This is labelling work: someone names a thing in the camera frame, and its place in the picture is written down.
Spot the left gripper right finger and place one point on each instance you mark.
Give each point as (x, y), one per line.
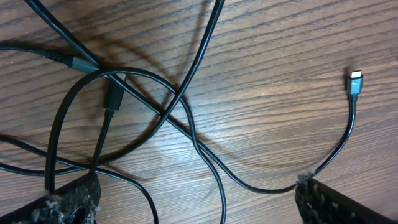
(318, 203)

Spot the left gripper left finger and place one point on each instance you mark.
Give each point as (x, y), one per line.
(73, 203)

